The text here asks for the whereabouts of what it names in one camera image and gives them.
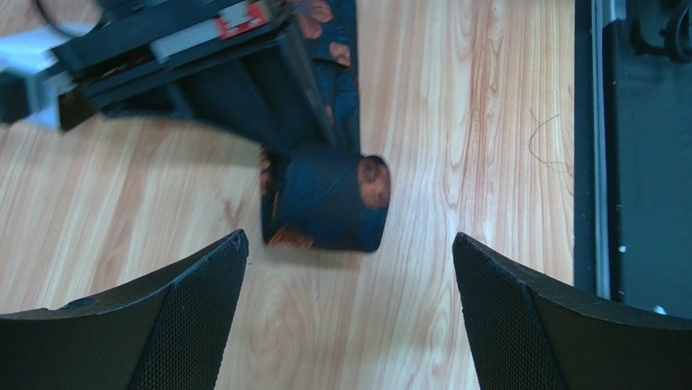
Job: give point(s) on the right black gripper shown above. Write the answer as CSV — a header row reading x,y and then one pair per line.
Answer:
x,y
60,75

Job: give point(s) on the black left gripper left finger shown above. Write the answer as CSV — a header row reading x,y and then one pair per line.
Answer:
x,y
164,330

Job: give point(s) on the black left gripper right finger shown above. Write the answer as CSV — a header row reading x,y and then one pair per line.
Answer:
x,y
527,330

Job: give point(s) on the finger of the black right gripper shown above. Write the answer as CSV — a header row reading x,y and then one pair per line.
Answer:
x,y
313,114

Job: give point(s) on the black orange floral tie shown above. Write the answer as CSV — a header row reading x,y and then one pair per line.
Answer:
x,y
322,196

